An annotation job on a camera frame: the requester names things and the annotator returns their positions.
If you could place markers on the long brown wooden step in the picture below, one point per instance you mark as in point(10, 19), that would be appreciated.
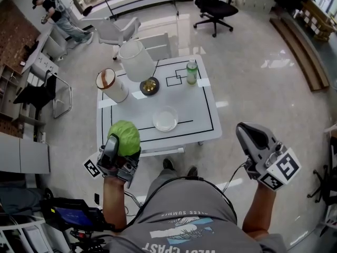
point(300, 54)

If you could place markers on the black box with yellow sticker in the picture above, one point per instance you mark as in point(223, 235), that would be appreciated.
point(46, 207)

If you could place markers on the black office chair with armrests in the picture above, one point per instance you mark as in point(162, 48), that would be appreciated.
point(221, 9)

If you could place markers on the green cabbage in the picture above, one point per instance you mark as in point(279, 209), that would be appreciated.
point(126, 136)

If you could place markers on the white table with black lines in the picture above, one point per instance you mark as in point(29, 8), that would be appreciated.
point(189, 107)

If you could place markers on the blue-grey cloth bundle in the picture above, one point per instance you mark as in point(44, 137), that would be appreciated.
point(18, 202)

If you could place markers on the person's left forearm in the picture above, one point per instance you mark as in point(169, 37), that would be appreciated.
point(114, 204)

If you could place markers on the person's grey printed shirt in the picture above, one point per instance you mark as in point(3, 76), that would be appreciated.
point(184, 202)

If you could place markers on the person's left black shoe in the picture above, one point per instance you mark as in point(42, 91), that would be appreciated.
point(168, 165)

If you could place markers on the person's black shoe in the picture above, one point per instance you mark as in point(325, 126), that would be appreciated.
point(192, 171)
point(168, 165)

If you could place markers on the grey cabinet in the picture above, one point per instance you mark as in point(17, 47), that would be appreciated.
point(26, 157)

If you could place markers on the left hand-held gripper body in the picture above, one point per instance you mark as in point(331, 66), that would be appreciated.
point(123, 169)

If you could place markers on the white mesh office chair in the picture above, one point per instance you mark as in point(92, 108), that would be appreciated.
point(110, 30)

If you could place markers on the black swivel chair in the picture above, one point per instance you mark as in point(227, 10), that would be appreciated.
point(329, 186)

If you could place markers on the table lamp with white shade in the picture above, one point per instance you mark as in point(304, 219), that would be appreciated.
point(135, 62)

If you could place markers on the clear glass bowl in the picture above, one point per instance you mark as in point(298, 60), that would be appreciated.
point(165, 118)

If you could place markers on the wooden cubby shelf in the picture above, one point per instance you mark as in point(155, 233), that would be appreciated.
point(8, 93)

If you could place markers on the white shelf unit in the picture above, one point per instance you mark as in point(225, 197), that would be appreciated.
point(21, 224)

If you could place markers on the black monitor with blue screen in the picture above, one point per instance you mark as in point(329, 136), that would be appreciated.
point(73, 215)

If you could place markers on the metal chair with black jacket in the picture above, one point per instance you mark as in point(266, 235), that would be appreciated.
point(37, 95)

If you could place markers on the person's right forearm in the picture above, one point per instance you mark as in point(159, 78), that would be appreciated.
point(258, 212)

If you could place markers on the person's right black shoe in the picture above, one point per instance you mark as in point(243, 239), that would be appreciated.
point(192, 171)

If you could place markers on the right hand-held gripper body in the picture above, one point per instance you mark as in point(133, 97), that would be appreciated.
point(284, 169)

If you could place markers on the green drink bottle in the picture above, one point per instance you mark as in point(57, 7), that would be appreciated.
point(192, 74)

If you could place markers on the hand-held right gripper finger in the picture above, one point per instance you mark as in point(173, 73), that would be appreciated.
point(267, 130)
point(245, 144)

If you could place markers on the black camera rig mount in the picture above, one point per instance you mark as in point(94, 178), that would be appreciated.
point(87, 240)

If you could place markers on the white power strip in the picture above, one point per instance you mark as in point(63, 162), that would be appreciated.
point(43, 137)

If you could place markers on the light wooden bench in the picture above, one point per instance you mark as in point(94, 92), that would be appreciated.
point(316, 20)

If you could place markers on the white desk with drawers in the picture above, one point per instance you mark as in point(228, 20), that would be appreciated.
point(44, 51)

